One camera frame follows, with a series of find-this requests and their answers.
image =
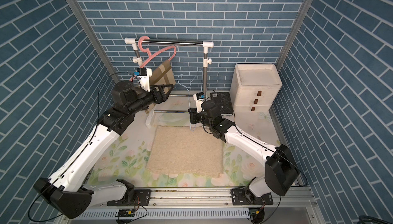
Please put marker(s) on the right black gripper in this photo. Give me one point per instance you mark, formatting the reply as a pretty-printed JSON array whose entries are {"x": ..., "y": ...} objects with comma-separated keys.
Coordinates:
[{"x": 194, "y": 115}]

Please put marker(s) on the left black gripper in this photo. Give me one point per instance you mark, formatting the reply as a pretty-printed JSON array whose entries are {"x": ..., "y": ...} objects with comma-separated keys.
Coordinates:
[{"x": 161, "y": 97}]

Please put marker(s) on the brown plaid scarf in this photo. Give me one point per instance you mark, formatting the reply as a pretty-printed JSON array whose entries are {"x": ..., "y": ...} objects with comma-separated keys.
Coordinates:
[{"x": 163, "y": 74}]

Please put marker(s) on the beige scarf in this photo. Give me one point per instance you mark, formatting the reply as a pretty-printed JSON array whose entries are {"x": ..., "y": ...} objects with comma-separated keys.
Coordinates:
[{"x": 178, "y": 150}]

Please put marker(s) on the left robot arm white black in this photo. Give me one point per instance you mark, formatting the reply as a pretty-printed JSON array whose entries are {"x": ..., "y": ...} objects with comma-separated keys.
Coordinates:
[{"x": 65, "y": 189}]

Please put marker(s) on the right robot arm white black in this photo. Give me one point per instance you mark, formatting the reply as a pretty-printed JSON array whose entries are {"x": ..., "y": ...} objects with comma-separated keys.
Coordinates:
[{"x": 280, "y": 167}]

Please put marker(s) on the black digital scale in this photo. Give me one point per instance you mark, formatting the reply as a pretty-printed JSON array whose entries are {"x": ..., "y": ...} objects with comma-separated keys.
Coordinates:
[{"x": 223, "y": 102}]

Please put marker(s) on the metal clothes rack white joints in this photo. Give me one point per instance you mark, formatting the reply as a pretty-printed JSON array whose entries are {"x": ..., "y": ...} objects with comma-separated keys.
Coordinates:
[{"x": 147, "y": 49}]

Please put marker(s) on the white drawer cabinet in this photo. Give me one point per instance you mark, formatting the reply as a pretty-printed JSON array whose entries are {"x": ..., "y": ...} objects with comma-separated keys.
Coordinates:
[{"x": 254, "y": 87}]

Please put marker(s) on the small green circuit board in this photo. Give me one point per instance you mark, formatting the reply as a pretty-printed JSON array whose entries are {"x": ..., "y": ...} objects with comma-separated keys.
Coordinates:
[{"x": 125, "y": 213}]

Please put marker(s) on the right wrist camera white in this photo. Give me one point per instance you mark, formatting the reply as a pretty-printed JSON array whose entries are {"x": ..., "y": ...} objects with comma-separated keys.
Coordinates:
[{"x": 199, "y": 98}]

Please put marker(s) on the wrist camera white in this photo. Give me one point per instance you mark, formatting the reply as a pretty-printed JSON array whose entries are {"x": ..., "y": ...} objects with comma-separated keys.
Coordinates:
[
  {"x": 143, "y": 75},
  {"x": 199, "y": 98}
]

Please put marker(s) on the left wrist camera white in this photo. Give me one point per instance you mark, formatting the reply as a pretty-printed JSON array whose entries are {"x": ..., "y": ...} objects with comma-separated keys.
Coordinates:
[{"x": 143, "y": 75}]

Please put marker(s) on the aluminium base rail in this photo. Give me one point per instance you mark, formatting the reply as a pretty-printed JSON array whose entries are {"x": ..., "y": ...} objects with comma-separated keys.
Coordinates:
[{"x": 203, "y": 205}]

